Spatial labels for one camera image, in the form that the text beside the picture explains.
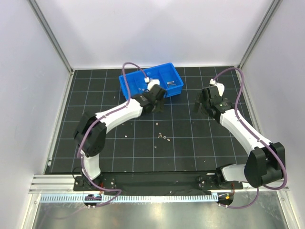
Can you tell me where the blue plastic compartment bin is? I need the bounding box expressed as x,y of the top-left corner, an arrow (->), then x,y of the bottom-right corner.
119,62 -> 183,99

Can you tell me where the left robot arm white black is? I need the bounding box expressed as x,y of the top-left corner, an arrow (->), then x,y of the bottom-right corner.
74,84 -> 166,187

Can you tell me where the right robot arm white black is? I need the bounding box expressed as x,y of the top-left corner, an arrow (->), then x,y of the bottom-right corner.
194,83 -> 287,188

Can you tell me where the black grid cutting mat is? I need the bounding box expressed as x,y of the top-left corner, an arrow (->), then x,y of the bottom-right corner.
45,67 -> 252,174

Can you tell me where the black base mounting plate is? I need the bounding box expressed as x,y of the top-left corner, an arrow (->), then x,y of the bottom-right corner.
73,171 -> 244,193

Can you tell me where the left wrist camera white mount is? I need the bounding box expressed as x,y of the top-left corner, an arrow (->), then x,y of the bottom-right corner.
144,77 -> 160,91

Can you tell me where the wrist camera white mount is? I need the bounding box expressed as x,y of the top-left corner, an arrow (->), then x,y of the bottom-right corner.
144,77 -> 160,91
209,79 -> 225,96

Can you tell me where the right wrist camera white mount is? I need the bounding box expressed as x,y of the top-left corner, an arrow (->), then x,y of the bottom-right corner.
209,79 -> 225,96

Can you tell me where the right aluminium frame post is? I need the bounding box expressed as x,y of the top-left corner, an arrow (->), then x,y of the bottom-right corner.
238,0 -> 282,69

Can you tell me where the aluminium frame post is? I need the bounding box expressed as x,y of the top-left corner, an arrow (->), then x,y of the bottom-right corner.
27,0 -> 73,74
238,0 -> 282,69

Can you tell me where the white slotted cable duct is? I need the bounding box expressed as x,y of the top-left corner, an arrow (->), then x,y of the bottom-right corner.
40,193 -> 218,204

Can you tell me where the left aluminium frame post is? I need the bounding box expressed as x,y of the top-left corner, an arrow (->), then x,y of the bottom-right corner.
27,0 -> 73,74

